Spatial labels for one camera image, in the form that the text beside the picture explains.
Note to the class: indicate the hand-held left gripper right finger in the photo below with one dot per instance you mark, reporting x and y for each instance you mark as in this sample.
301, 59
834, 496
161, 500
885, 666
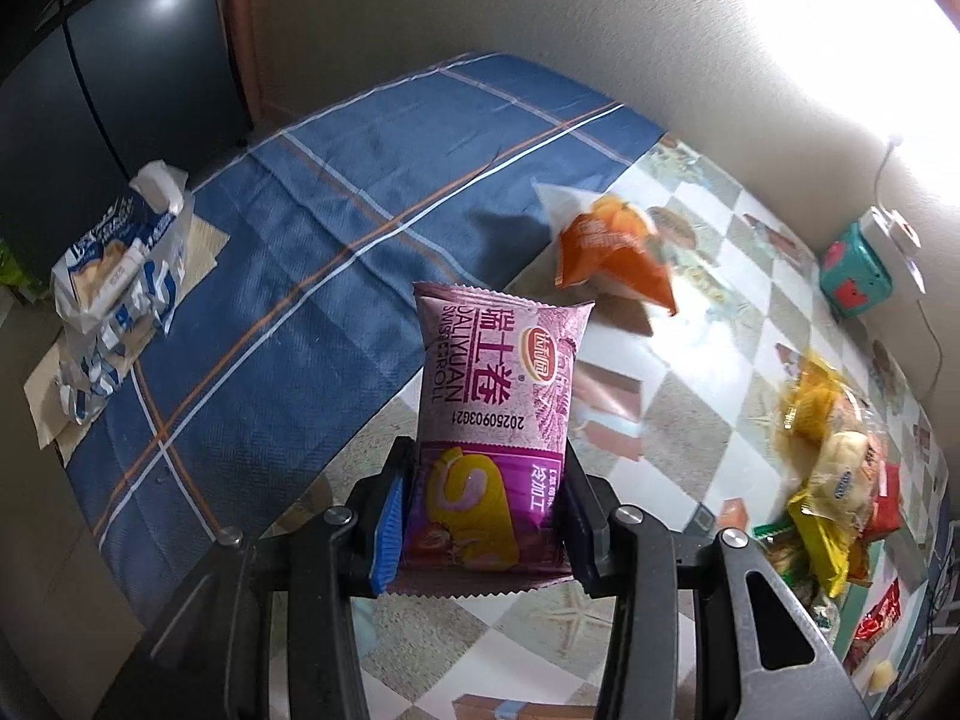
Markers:
583, 540

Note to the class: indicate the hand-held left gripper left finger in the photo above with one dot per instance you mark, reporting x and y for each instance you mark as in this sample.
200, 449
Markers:
388, 536

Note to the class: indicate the purple swiss roll packet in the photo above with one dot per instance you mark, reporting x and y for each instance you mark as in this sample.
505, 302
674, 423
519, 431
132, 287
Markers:
491, 405

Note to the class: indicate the orange white pumpkin bread packet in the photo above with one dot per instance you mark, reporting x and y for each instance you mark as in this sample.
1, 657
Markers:
611, 255

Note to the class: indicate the pile of snack packets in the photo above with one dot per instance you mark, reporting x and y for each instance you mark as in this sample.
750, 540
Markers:
814, 540

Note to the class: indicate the blue plaid cloth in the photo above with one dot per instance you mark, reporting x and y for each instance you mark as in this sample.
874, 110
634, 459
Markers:
315, 240

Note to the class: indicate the cardboard sheet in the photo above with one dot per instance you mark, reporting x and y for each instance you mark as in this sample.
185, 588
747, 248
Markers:
199, 247

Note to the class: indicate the white blue plastic bag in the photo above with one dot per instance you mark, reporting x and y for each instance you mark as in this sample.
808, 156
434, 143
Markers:
112, 292

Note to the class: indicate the teal box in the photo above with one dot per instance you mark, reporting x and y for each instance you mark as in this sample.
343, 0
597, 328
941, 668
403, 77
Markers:
855, 281

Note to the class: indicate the white power strip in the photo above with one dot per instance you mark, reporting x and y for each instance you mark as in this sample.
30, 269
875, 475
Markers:
900, 259

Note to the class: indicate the white plug adapter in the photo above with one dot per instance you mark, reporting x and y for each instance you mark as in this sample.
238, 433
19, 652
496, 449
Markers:
900, 227

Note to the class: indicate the green object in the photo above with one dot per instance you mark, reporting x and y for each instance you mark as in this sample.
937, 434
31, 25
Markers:
10, 270

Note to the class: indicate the white gooseneck lamp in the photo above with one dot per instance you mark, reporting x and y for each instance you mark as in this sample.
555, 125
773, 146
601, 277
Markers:
883, 172

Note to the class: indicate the dark grey fridge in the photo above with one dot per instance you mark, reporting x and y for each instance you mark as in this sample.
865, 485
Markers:
112, 90

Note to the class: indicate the brown wooden frame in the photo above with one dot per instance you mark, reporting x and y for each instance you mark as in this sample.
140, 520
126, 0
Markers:
241, 30

